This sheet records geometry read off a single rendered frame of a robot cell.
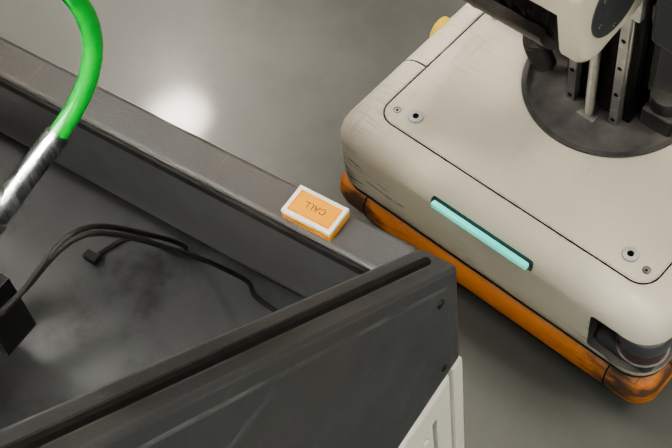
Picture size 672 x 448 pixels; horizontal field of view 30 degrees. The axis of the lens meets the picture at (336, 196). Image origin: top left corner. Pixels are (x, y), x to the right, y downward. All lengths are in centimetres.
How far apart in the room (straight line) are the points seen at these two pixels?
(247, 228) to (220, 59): 136
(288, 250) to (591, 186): 87
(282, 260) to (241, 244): 5
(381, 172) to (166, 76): 64
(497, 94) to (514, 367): 44
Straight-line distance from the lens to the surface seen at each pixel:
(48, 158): 89
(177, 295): 118
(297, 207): 105
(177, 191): 115
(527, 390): 203
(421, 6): 250
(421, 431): 116
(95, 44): 84
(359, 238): 105
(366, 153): 196
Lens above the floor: 183
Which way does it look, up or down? 55 degrees down
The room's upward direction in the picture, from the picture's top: 9 degrees counter-clockwise
